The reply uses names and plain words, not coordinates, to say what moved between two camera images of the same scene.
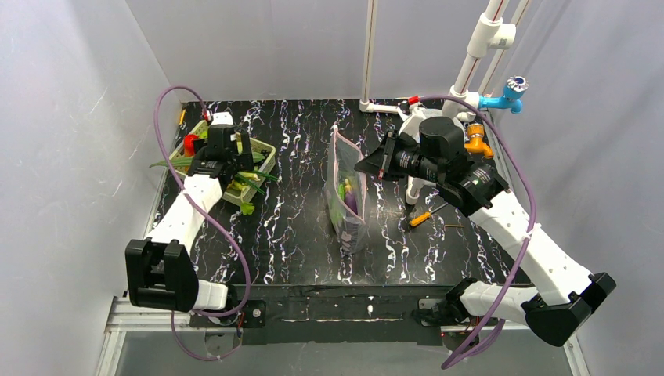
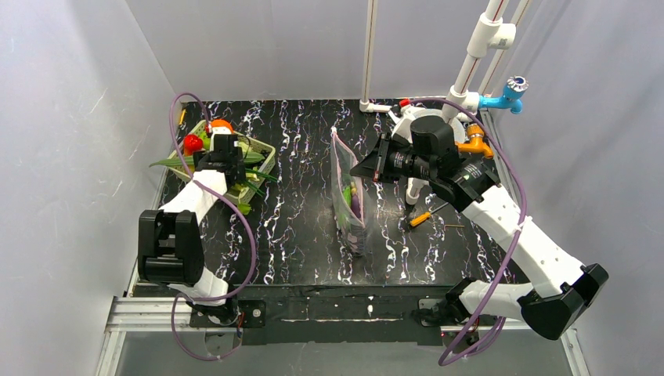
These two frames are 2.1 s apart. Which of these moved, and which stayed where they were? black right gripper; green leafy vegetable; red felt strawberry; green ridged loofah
Moved: green leafy vegetable
Stayed: black right gripper; green ridged loofah; red felt strawberry
